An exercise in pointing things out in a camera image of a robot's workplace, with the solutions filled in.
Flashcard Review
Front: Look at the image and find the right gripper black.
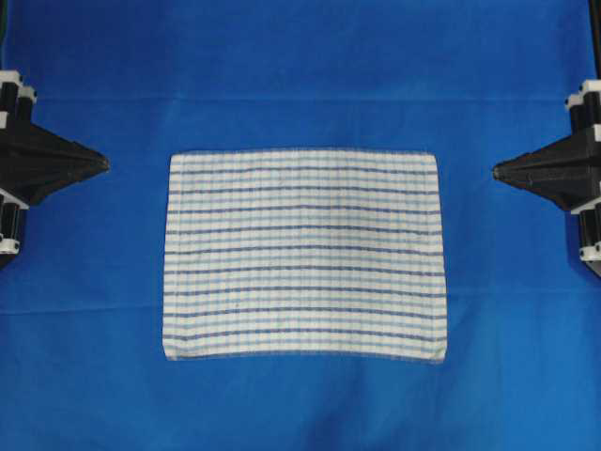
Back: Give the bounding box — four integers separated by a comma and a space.
493, 80, 600, 277

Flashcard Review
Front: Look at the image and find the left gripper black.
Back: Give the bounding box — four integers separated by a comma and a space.
1, 70, 109, 269

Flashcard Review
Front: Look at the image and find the blue striped white towel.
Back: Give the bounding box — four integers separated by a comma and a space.
162, 148, 447, 362

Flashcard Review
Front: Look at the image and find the blue table cloth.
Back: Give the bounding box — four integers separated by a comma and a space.
1, 1, 600, 450

